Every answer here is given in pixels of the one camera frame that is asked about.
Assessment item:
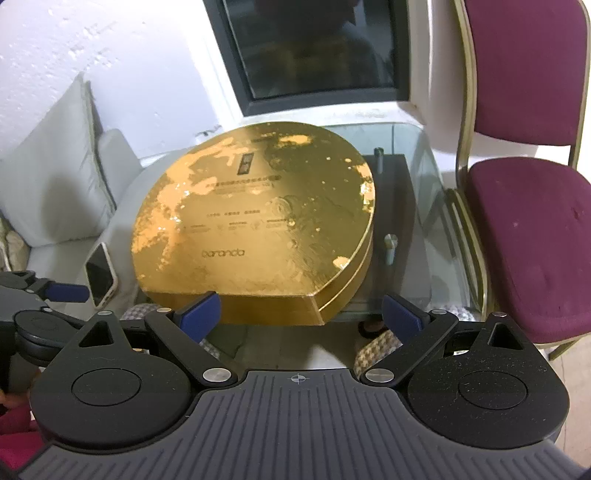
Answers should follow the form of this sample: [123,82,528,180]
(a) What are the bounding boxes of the gold round box lid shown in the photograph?
[131,122,376,296]

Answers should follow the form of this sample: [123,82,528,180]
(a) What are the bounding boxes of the grey seat cushion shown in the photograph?
[27,129,187,316]

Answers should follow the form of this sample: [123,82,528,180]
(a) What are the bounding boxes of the white-cased smartphone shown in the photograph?
[84,242,118,309]

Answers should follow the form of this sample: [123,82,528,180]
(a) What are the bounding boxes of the right houndstooth trouser knee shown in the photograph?
[353,305,482,378]

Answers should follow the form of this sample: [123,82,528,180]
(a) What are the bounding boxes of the beige crumpled cloth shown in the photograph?
[0,218,30,272]

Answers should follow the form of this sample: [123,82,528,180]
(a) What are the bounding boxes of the gold round box base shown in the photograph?
[132,226,373,326]

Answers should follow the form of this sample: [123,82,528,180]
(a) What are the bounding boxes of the grey back cushion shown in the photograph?
[1,75,115,248]

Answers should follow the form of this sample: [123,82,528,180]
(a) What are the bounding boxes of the purple banquet chair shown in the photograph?
[447,1,590,359]

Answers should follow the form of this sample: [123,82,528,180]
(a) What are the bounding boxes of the dark framed window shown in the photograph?
[204,0,411,116]

